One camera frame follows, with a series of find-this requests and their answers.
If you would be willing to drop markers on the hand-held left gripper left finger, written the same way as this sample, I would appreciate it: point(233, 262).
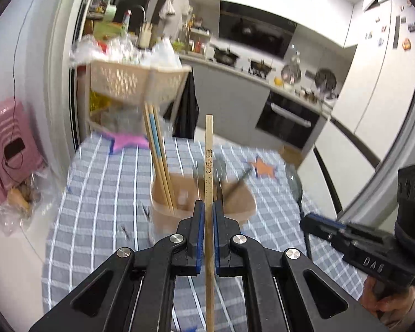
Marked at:
point(200, 235)

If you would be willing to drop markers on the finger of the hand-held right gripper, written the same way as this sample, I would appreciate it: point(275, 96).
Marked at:
point(323, 226)

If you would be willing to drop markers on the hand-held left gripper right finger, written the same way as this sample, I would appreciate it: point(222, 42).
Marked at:
point(217, 235)

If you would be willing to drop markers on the beige plastic utensil holder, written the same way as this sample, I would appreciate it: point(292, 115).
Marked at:
point(166, 221)

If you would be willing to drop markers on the person's right hand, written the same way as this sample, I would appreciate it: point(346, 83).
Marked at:
point(397, 304)

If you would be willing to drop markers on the small black clip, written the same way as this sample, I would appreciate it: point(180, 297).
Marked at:
point(146, 212)
point(126, 231)

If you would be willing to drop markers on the brown cardboard box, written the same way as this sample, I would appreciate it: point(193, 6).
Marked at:
point(290, 156)

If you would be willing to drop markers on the orange star sticker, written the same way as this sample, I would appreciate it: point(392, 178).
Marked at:
point(262, 167)

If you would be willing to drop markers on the blue checked tablecloth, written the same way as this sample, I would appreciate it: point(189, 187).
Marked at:
point(96, 197)

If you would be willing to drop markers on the black built-in oven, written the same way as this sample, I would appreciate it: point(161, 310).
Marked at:
point(287, 117)

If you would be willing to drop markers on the pink blue-edged star sticker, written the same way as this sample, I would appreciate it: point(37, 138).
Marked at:
point(129, 142)

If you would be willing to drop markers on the black hanging cloth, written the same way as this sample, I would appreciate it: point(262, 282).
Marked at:
point(186, 110)

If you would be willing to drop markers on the round dark pan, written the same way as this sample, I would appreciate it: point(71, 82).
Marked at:
point(325, 80)

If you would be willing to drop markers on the yellow bowl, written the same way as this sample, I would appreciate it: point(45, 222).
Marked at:
point(278, 81)

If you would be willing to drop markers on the round silver steamer rack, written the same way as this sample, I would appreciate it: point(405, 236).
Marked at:
point(291, 73)

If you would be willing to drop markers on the white refrigerator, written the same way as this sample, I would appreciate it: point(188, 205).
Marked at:
point(377, 76)

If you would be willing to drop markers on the beige perforated basket rack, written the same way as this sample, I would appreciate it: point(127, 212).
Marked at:
point(121, 79)

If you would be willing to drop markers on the clear plastic floor bag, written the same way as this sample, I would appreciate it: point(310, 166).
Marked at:
point(20, 200)

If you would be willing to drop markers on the white spice rack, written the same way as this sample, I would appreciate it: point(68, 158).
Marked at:
point(197, 38)

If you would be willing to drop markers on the clear plastic bags pile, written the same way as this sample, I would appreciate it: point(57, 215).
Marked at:
point(124, 50)

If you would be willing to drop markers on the black phone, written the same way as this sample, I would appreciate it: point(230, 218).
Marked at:
point(14, 148)

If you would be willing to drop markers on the black range hood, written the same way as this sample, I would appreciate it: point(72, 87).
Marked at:
point(259, 27)

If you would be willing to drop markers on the stack of large pink stools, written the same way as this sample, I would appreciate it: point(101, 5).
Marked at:
point(17, 121)

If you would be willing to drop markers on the green plastic basin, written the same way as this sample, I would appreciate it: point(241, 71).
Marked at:
point(109, 29)

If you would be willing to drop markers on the hanging white plastic bag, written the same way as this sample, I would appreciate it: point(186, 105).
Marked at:
point(167, 8)

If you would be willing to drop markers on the black curved faucet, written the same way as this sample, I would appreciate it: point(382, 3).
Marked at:
point(140, 8)

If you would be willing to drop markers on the black metal chair frame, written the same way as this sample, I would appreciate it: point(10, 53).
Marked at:
point(326, 179)

